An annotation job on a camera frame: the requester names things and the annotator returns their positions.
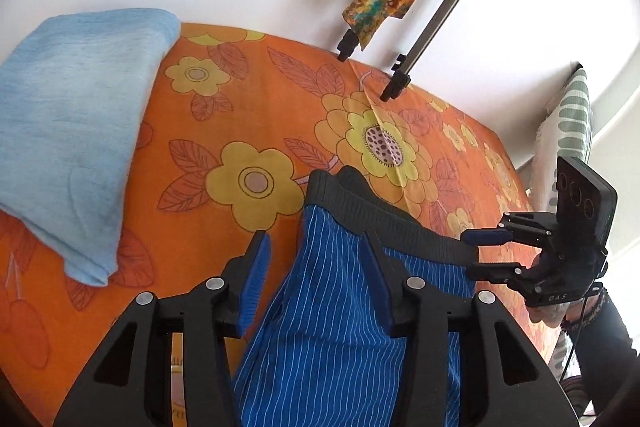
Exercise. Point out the grey metal tripod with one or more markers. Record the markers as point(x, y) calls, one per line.
point(440, 12)

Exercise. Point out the orange floral bed sheet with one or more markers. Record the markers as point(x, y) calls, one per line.
point(240, 117)

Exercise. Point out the light blue folded blanket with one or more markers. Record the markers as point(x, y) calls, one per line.
point(70, 127)

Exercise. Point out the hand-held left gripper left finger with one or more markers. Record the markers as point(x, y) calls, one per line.
point(256, 268)

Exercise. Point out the blue striped pants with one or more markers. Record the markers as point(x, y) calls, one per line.
point(330, 332)

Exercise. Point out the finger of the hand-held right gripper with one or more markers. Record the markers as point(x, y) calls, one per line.
point(492, 272)
point(482, 237)

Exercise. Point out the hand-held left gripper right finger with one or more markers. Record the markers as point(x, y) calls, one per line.
point(376, 278)

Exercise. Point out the green white patterned pillow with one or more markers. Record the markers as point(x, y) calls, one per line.
point(572, 122)

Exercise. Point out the person's right forearm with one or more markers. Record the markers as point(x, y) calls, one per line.
point(612, 347)

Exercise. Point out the person's right hand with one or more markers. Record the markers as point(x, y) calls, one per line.
point(544, 314)

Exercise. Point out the white fringed cloth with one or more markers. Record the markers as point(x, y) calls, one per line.
point(542, 162)

